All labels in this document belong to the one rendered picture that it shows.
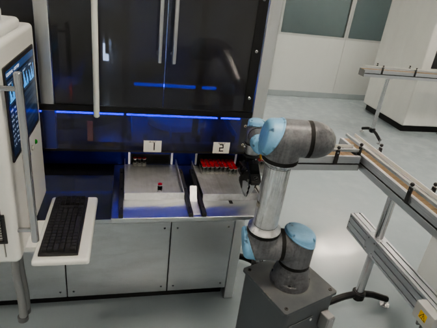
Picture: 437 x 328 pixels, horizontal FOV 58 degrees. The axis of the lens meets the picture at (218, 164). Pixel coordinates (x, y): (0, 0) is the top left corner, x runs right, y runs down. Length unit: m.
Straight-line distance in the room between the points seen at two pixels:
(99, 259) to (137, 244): 0.22
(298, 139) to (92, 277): 1.55
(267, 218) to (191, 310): 1.27
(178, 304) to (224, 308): 0.28
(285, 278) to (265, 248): 0.17
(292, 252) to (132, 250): 1.07
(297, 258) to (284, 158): 0.41
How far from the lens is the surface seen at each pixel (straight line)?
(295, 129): 1.18
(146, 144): 1.92
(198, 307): 2.51
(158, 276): 2.38
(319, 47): 7.17
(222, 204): 1.77
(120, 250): 2.25
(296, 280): 1.51
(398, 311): 2.93
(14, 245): 1.56
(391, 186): 2.27
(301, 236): 1.42
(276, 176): 1.24
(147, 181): 1.90
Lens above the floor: 1.80
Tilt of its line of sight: 26 degrees down
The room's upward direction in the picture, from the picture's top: 7 degrees clockwise
